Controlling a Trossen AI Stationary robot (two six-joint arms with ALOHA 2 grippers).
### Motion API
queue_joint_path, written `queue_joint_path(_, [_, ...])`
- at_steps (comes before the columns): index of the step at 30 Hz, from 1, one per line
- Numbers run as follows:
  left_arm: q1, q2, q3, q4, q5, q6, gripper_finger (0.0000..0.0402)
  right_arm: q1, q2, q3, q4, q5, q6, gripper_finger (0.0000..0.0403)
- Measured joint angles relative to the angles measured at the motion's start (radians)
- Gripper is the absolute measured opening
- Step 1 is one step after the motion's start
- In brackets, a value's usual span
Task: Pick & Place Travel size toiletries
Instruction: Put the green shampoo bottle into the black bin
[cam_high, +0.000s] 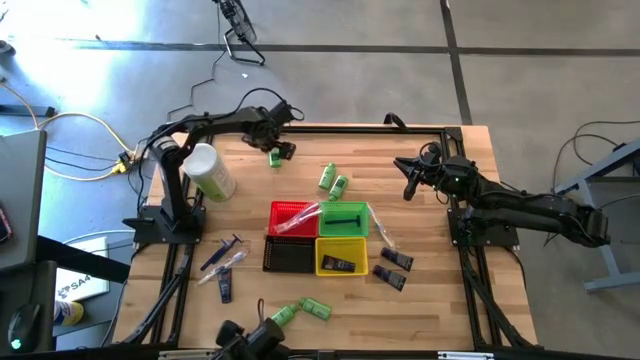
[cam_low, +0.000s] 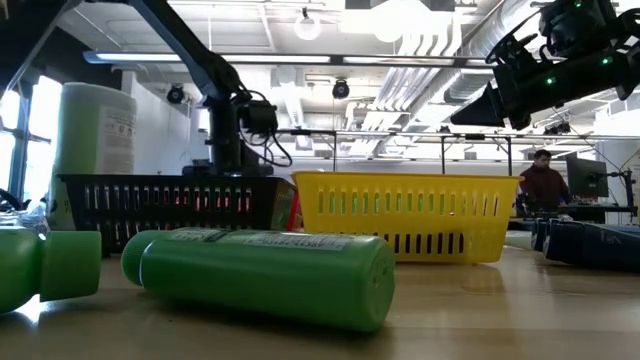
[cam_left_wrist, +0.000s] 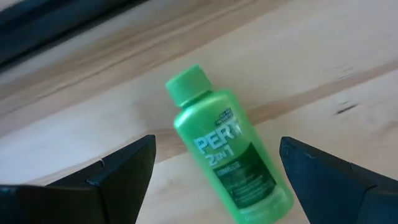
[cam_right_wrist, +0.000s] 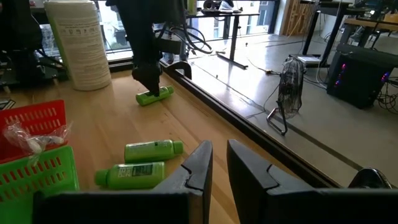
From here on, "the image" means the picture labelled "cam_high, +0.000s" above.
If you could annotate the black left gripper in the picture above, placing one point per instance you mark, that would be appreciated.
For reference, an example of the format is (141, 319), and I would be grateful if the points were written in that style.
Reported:
(265, 132)

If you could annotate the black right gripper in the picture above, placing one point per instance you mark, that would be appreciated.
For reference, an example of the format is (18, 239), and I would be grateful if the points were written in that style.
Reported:
(450, 175)

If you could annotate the blue disposable razor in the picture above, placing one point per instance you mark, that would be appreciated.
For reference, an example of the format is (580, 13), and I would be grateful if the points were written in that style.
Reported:
(237, 238)
(207, 263)
(342, 222)

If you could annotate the dark blue toothpaste tube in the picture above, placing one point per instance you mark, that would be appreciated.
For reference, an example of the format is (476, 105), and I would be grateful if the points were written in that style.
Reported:
(389, 278)
(225, 287)
(397, 259)
(339, 264)

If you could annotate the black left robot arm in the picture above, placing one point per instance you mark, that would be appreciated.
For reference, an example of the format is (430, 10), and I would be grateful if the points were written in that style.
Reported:
(172, 185)

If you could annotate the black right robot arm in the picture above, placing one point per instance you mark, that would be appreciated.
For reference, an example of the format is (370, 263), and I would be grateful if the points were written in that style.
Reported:
(525, 205)

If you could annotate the red plastic basket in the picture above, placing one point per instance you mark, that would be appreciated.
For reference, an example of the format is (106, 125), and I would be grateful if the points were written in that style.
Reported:
(280, 209)

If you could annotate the green wipes canister white lid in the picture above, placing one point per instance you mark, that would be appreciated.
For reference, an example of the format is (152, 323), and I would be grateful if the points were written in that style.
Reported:
(210, 175)

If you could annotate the green plastic basket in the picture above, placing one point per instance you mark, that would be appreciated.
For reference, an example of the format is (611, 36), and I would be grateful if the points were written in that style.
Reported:
(345, 210)

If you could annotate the yellow plastic basket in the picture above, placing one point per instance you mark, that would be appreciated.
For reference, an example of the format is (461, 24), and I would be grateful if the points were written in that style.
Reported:
(345, 245)

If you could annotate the black plastic basket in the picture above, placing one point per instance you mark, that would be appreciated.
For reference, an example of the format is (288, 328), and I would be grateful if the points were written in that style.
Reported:
(290, 255)

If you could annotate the black floor fan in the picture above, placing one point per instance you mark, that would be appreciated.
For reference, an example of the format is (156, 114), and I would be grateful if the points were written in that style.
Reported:
(244, 27)

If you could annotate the grey power box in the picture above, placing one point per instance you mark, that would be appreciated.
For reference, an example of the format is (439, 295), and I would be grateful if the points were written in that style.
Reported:
(142, 150)

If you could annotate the black rig crossbar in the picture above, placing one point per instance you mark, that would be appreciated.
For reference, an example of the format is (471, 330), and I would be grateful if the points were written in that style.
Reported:
(380, 357)

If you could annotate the black desk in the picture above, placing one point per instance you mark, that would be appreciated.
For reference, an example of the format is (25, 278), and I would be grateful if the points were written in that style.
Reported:
(85, 261)

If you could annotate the grey metal table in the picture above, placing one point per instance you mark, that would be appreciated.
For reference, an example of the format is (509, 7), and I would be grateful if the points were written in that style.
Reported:
(611, 281)

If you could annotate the white printed box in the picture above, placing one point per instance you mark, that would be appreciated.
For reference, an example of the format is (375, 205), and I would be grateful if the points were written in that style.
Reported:
(80, 290)

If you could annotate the black floor bar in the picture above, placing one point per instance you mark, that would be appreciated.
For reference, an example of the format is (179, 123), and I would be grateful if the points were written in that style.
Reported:
(30, 110)

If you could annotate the grey desk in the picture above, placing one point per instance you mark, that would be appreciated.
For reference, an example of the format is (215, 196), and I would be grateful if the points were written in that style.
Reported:
(22, 190)

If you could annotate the yellow and blue pouch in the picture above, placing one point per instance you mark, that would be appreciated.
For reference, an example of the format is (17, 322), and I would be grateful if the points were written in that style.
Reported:
(70, 314)

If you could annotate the red-edged phone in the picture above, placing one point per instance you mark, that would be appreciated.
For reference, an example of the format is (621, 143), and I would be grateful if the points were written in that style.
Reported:
(3, 225)

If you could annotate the person's shoe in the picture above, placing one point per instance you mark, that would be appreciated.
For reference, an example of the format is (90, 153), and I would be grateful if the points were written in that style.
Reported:
(5, 47)

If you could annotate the black computer mouse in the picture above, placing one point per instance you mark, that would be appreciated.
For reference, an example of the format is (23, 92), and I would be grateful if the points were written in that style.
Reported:
(25, 325)

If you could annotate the black frame clamp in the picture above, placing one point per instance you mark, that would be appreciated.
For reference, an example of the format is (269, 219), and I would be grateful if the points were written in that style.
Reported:
(397, 121)

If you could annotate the black aluminium table frame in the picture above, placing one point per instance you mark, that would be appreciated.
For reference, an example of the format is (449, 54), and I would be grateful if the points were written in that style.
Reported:
(350, 129)

